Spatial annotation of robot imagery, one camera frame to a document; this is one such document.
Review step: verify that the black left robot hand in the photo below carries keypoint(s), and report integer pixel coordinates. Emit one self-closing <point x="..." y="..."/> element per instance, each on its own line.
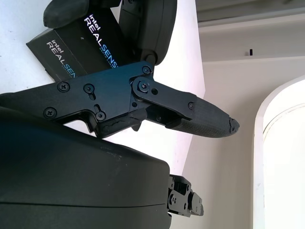
<point x="152" y="26"/>

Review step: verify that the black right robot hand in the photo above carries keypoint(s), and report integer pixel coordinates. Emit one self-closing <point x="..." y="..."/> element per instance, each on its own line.
<point x="71" y="179"/>

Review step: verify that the black printed box lid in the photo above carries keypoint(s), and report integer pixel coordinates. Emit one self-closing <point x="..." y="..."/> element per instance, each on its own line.
<point x="78" y="50"/>

